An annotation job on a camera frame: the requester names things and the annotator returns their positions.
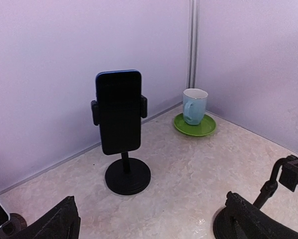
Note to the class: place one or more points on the phone with dark-blue case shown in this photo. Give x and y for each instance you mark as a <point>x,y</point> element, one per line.
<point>118,96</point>

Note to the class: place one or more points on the white blue mug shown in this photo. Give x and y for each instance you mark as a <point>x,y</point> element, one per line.
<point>194,105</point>

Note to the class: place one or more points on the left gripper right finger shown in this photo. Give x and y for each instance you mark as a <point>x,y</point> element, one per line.
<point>245,221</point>

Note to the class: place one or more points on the folding phone stand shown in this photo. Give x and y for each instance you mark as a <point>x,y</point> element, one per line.
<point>15,225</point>

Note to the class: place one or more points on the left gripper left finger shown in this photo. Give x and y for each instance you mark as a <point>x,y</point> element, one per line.
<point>61,222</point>

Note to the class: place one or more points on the green saucer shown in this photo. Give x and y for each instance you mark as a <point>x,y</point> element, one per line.
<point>206,127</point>

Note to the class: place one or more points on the black clamp phone stand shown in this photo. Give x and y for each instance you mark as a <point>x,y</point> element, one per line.
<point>127,175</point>

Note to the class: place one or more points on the right aluminium frame post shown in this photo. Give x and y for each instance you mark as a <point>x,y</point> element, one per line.
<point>193,42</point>

